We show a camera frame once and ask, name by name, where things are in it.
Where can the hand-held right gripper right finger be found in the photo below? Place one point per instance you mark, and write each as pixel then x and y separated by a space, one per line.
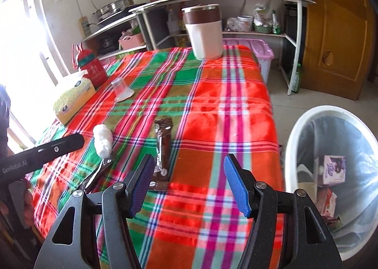
pixel 236 186

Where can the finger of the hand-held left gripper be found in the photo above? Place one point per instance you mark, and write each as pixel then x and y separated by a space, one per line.
pixel 62 146

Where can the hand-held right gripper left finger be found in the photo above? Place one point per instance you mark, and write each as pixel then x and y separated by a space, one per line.
pixel 143 183

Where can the white plastic wad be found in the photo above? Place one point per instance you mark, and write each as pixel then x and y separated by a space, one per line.
pixel 102 139

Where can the brown snack wrapper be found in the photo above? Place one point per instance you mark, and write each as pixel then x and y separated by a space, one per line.
pixel 164 145

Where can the white trash bin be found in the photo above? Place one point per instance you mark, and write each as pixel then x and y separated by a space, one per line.
pixel 295 139

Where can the red apple juice carton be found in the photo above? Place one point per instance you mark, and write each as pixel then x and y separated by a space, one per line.
pixel 327 201

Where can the white milk carton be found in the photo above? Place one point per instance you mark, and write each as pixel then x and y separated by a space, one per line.
pixel 333 168

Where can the yellow tissue pack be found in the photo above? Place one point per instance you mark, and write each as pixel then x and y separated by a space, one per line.
pixel 73 101

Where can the plaid tablecloth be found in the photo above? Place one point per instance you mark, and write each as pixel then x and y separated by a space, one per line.
pixel 230 109

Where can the red water bottle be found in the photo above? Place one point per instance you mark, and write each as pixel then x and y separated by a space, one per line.
pixel 94 71

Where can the clear plastic cup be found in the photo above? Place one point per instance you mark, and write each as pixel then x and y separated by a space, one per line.
pixel 121 89

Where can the window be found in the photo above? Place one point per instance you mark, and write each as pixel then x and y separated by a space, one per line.
pixel 29 50

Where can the white power strip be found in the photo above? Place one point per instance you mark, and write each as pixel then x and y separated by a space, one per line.
pixel 84 27

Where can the green glass bottle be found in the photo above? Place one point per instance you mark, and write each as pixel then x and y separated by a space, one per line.
pixel 296 80

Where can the pink basket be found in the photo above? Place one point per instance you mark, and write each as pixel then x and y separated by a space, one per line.
pixel 131 42

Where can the low white shelf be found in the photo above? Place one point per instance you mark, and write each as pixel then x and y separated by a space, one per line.
pixel 109 28

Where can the translucent bin liner bag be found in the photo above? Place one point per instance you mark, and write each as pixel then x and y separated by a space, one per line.
pixel 360 145

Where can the pink storage box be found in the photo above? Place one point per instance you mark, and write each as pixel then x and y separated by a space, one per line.
pixel 260 50

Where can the black induction cooker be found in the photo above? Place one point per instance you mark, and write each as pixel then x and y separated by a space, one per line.
pixel 116 19

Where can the steel steamer pot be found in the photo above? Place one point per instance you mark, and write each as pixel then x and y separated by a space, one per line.
pixel 113 6

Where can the brown and white mug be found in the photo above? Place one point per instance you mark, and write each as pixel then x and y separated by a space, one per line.
pixel 206 39

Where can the green bowl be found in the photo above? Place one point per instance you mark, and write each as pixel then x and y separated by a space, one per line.
pixel 262 30

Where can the clear plastic bottle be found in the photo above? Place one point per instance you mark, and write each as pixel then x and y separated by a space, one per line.
pixel 172 25

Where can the lidded plastic container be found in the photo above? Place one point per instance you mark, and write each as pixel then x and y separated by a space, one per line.
pixel 245 23

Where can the red cap sauce bottle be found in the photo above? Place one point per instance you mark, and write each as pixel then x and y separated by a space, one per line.
pixel 180 21

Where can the plastic food bags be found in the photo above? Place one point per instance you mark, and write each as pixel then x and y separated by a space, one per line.
pixel 265 15

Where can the wooden door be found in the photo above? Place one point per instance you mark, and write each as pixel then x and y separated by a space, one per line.
pixel 339 36

